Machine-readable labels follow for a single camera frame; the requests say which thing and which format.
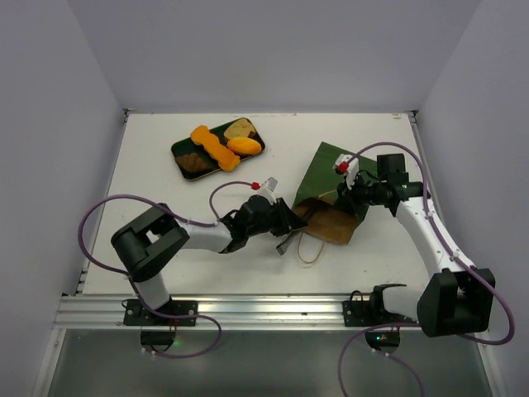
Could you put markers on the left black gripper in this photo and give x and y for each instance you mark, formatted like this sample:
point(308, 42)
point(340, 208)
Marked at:
point(282, 219)

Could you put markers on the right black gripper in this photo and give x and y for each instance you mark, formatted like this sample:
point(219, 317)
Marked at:
point(349, 198)

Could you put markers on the metal tongs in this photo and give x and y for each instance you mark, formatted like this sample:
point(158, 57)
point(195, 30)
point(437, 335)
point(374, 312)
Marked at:
point(282, 247)

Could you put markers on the green brown paper bag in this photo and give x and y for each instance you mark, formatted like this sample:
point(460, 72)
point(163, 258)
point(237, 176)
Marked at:
point(315, 201)

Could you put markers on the long orange fake bread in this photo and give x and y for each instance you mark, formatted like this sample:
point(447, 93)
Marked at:
point(226, 159)

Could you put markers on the brown sliced fake bread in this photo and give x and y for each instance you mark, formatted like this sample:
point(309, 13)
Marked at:
point(242, 127)

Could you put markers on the dark brown fake croissant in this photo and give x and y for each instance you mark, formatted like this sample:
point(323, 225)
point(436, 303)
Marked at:
point(192, 163)

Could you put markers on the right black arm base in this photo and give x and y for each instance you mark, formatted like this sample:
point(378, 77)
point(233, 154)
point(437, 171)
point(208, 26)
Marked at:
point(367, 309)

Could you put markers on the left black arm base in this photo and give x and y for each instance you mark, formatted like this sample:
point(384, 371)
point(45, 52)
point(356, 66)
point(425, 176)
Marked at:
point(137, 315)

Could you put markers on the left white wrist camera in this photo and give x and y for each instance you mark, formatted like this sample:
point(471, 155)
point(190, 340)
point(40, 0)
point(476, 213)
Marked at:
point(266, 190)

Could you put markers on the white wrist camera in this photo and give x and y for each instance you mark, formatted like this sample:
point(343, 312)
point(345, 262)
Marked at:
point(266, 190)
point(348, 167)

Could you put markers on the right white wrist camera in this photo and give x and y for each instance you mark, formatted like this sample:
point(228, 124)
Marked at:
point(348, 167)

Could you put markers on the aluminium rail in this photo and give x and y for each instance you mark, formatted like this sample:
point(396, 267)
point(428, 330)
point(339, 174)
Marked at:
point(306, 312)

